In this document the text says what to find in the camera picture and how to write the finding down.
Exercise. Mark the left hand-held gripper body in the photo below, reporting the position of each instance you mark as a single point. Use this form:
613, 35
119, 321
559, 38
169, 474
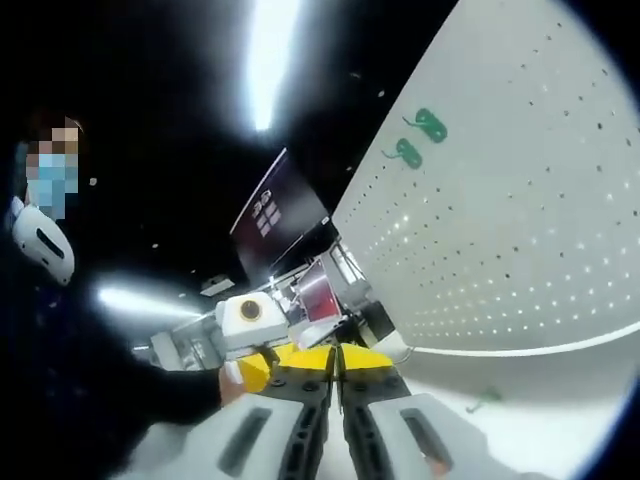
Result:
250, 327

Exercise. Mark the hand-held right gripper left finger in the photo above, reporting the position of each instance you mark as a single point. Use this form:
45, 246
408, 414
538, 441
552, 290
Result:
210, 440

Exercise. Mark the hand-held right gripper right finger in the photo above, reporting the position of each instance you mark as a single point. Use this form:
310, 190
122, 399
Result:
400, 430

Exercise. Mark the green hook assembly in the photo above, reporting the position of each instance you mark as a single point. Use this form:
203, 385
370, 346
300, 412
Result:
411, 154
431, 125
492, 395

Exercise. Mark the white perforated mounting plate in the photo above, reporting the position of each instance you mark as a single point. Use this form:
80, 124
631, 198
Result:
500, 225

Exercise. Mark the person's left hand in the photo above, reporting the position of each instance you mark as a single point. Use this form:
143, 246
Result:
229, 392

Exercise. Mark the pink lit monitor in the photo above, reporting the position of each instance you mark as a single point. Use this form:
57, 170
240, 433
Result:
322, 295

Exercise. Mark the black box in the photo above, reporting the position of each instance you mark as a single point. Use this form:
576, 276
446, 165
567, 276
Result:
377, 325

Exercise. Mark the ceiling light strip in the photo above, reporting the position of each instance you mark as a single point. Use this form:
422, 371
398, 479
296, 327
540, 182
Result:
140, 300
270, 65

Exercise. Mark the person in dark clothes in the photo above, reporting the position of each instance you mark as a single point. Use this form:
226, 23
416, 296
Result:
60, 350

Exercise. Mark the white chest device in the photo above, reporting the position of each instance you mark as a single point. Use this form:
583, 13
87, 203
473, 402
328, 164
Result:
45, 245

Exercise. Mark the large wall display screen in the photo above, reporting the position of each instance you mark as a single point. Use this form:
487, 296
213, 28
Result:
285, 215

